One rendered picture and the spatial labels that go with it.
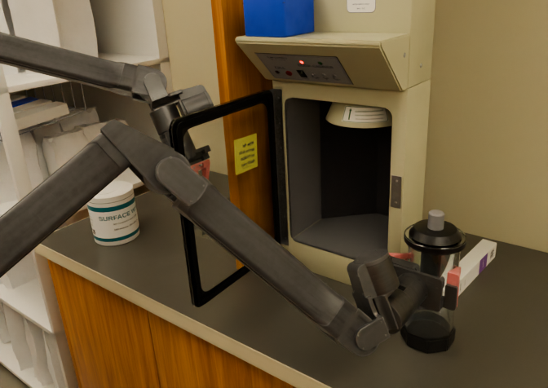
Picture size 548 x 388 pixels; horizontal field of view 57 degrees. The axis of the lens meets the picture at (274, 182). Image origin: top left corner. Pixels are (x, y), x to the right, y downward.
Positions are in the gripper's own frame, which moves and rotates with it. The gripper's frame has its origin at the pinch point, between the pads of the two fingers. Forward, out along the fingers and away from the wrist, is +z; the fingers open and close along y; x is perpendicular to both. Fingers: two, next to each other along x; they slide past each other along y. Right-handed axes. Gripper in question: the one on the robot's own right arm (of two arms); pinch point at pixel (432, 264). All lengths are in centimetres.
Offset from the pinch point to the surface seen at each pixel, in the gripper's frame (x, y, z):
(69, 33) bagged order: -37, 148, 23
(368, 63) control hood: -36.5, 13.4, -1.1
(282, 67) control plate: -34.5, 33.7, 0.8
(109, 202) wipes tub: 3, 86, -11
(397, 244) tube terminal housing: 2.0, 10.4, 7.3
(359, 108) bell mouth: -25.2, 21.4, 10.2
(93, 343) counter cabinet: 48, 94, -20
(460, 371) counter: 16.4, -8.5, -5.8
